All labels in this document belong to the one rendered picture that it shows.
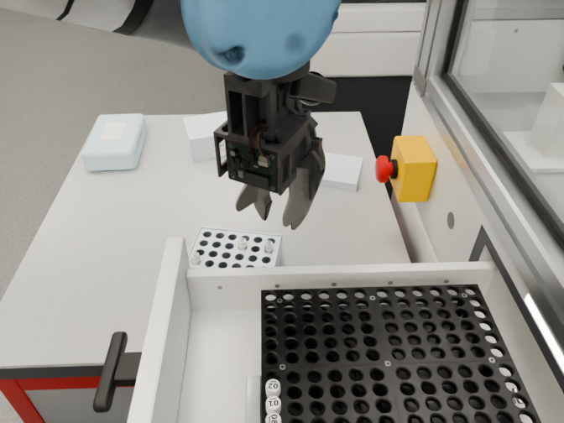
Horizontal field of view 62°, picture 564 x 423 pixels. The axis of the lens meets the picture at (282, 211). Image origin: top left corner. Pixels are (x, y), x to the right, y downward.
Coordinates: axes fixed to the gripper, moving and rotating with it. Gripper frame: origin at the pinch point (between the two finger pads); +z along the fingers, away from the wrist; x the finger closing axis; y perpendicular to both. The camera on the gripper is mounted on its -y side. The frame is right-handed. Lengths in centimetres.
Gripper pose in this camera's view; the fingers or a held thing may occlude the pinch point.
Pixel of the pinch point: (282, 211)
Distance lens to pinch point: 56.4
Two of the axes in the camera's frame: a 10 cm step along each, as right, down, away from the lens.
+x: 9.0, 2.8, -3.4
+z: 0.0, 7.6, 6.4
